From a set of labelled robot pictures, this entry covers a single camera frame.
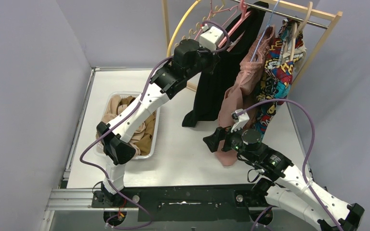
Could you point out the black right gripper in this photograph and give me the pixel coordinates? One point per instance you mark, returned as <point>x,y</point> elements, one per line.
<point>213,140</point>

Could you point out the black shorts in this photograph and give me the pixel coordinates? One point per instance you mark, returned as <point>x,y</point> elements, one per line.
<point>212,86</point>

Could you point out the brown shorts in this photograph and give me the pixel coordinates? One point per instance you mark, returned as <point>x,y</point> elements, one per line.
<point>142,137</point>

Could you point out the yellow wire hanger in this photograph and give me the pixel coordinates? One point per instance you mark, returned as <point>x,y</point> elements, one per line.
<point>171,40</point>

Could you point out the thick pink plastic hanger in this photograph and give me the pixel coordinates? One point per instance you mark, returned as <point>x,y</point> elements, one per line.
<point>243,8</point>

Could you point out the thin pink wire hanger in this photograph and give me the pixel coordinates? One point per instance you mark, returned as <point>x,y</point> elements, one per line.
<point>222,14</point>

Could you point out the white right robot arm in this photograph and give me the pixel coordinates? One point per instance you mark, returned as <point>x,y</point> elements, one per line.
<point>283,184</point>

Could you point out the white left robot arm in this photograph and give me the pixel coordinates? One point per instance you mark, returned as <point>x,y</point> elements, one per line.
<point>168,78</point>

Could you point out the pink shorts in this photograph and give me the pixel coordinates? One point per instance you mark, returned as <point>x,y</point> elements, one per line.
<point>251,68</point>

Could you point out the colourful comic print shorts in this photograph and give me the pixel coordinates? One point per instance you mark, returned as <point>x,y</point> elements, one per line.
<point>283,58</point>

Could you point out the light blue hanger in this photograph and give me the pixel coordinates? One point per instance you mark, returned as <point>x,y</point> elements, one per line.
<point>253,58</point>

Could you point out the wooden hanger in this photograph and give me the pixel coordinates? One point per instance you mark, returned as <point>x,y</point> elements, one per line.
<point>297,28</point>

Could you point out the white plastic basket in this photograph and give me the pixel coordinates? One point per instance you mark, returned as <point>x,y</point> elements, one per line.
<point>110,113</point>

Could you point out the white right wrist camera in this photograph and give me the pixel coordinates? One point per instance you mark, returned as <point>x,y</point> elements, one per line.
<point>241,118</point>

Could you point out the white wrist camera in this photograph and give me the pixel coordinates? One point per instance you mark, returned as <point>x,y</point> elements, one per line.
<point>241,118</point>
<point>210,37</point>

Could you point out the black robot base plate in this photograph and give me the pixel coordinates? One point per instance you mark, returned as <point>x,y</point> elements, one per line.
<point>235,202</point>

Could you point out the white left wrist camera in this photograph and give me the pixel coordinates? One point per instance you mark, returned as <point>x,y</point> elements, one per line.
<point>210,37</point>

